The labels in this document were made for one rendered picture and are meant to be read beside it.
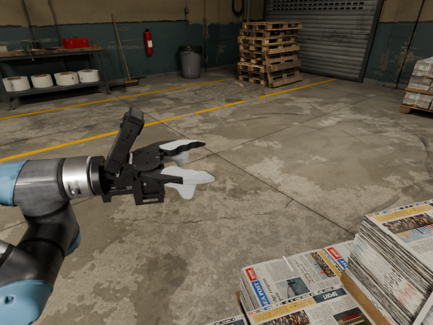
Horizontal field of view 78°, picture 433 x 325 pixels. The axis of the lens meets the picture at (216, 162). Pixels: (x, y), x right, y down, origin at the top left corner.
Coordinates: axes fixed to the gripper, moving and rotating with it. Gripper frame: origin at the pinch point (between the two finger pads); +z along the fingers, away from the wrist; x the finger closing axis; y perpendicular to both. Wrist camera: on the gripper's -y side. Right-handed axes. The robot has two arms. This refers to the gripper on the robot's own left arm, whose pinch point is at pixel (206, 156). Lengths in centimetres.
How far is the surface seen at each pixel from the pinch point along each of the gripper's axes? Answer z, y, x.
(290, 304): 19.6, 39.6, 11.9
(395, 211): 43.9, 16.4, 5.9
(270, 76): 229, 171, -524
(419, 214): 49, 16, 8
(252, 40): 199, 109, -581
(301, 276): 38, 66, -8
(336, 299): 32, 39, 13
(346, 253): 62, 66, -15
